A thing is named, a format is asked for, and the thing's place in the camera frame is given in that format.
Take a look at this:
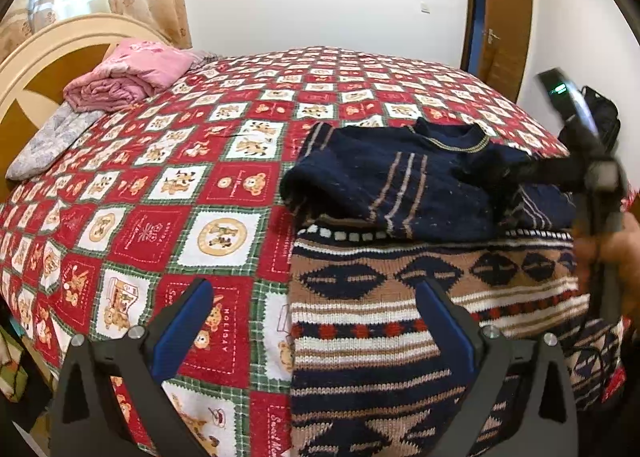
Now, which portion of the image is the black bag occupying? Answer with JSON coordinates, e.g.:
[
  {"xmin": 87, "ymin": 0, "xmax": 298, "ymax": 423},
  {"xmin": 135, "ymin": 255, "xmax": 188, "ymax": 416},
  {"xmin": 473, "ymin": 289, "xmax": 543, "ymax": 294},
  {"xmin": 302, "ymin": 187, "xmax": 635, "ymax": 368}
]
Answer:
[{"xmin": 581, "ymin": 86, "xmax": 622, "ymax": 150}]

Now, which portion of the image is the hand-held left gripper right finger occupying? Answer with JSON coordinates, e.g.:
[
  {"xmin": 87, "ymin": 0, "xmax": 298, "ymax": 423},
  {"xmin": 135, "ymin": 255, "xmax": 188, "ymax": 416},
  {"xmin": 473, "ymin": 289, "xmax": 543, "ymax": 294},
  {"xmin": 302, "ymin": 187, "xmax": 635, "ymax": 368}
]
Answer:
[{"xmin": 417, "ymin": 278, "xmax": 581, "ymax": 457}]

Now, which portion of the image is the grey striped cloth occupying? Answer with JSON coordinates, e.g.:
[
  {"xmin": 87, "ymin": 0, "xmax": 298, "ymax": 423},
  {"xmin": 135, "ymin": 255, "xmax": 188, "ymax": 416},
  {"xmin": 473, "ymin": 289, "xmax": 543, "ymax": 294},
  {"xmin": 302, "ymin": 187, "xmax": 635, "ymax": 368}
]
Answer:
[{"xmin": 189, "ymin": 50, "xmax": 223, "ymax": 70}]

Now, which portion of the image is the grey floral pillow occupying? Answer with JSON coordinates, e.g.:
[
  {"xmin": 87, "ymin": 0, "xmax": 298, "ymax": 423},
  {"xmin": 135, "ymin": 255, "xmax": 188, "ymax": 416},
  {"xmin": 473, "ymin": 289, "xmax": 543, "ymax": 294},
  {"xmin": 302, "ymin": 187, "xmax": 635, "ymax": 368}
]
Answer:
[{"xmin": 6, "ymin": 102, "xmax": 107, "ymax": 181}]

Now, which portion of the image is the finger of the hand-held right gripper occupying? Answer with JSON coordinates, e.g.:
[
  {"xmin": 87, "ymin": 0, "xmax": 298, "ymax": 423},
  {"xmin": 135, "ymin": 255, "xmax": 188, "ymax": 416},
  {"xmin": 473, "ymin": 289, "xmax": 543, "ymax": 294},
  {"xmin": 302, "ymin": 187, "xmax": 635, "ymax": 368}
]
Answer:
[{"xmin": 452, "ymin": 150, "xmax": 593, "ymax": 188}]

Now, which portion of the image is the red checkered printed bedspread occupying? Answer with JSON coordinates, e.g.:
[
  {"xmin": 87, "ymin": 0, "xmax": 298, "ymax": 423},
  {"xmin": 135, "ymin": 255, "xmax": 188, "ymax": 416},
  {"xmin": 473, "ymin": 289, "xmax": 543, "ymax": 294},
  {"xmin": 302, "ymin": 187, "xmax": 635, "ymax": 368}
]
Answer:
[{"xmin": 0, "ymin": 44, "xmax": 640, "ymax": 457}]

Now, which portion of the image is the cream wooden headboard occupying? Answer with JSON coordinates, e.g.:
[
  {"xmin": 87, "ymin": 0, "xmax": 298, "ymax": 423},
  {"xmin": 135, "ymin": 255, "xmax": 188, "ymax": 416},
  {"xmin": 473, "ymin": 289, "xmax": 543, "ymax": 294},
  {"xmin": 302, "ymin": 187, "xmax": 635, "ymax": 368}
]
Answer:
[{"xmin": 0, "ymin": 13, "xmax": 173, "ymax": 198}]

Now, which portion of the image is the folded pink blanket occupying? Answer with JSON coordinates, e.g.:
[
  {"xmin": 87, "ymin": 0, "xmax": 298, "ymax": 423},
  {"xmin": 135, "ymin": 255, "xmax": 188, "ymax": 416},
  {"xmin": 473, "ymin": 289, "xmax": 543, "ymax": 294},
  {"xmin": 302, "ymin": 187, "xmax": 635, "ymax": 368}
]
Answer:
[{"xmin": 64, "ymin": 38, "xmax": 201, "ymax": 113}]

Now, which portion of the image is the brown navy patterned knit sweater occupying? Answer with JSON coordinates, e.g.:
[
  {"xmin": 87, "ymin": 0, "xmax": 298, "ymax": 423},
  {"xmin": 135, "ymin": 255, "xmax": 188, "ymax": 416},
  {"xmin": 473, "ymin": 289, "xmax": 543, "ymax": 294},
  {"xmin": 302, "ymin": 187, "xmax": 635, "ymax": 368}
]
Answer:
[{"xmin": 289, "ymin": 216, "xmax": 626, "ymax": 457}]

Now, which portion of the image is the brown wooden door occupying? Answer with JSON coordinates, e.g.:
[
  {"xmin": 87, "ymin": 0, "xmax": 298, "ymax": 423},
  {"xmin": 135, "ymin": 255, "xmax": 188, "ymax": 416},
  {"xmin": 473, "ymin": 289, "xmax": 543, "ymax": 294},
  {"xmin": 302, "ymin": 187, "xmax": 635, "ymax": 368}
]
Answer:
[{"xmin": 462, "ymin": 0, "xmax": 534, "ymax": 104}]

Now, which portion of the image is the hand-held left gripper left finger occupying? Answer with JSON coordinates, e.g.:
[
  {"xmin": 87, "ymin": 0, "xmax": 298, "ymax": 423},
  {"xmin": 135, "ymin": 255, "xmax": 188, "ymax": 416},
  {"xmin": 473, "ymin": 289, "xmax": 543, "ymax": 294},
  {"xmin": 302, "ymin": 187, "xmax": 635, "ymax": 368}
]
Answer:
[{"xmin": 48, "ymin": 278, "xmax": 216, "ymax": 457}]

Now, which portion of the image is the person's right hand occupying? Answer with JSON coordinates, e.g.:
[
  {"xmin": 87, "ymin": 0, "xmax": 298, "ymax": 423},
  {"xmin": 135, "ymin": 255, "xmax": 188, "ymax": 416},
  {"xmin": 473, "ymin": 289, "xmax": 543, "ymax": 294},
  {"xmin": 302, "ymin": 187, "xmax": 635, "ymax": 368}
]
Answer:
[{"xmin": 575, "ymin": 212, "xmax": 640, "ymax": 320}]

